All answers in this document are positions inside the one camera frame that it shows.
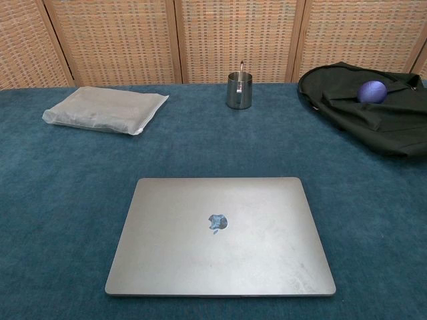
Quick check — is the silver laptop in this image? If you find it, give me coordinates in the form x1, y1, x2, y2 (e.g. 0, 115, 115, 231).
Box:
104, 177, 337, 297

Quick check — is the woven rattan folding screen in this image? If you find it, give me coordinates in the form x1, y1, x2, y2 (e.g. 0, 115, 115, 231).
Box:
0, 0, 427, 91

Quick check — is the stainless steel cup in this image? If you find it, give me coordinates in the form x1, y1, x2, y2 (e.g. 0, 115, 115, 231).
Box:
226, 73, 253, 110

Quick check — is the white plastic-wrapped package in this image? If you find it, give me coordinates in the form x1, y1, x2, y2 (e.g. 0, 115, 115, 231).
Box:
41, 87, 169, 137

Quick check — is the teal carpet table cover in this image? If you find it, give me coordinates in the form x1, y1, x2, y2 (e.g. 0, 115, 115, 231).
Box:
0, 78, 427, 320

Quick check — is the purple ball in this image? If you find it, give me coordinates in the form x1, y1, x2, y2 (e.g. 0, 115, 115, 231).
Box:
356, 80, 388, 103

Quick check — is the black backpack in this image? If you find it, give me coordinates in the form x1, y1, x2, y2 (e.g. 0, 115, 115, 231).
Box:
297, 61, 427, 158

